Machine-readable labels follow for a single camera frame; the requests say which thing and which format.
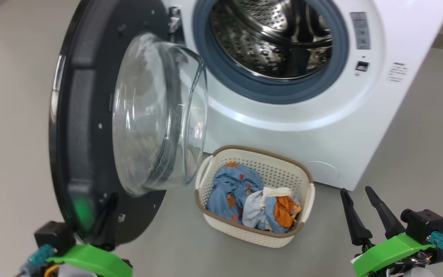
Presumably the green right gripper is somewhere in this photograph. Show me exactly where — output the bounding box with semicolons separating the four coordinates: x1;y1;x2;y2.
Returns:
340;186;436;277

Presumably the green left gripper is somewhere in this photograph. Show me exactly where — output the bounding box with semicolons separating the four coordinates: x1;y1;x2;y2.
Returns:
47;192;133;277

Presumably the blue garment with cream lining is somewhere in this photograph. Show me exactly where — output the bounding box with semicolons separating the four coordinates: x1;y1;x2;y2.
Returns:
241;187;302;234

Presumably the black round glass washer door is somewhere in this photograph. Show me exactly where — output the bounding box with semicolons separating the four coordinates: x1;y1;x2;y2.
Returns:
48;0;208;249

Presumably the blue garment with orange bears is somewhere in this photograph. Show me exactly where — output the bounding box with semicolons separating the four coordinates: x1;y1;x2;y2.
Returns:
206;162;264;224

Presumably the white front-load washing machine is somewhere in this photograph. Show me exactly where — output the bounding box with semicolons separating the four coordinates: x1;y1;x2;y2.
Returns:
168;0;443;191

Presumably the perforated steel washer drum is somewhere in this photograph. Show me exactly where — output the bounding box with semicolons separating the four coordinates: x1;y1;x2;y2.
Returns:
210;0;333;80

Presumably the metal door hinge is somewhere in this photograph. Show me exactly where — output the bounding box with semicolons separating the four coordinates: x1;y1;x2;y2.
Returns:
168;7;182;34

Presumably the cream perforated laundry basket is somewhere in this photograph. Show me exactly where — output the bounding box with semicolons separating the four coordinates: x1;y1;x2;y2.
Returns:
195;145;315;249

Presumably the white text sticker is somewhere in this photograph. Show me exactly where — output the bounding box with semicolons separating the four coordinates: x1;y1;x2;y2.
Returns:
387;62;408;82

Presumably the grey warning label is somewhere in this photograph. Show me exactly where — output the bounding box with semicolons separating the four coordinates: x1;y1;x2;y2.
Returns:
350;12;371;50

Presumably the teal left cable connector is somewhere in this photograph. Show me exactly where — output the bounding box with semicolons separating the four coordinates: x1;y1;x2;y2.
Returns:
25;244;55;270

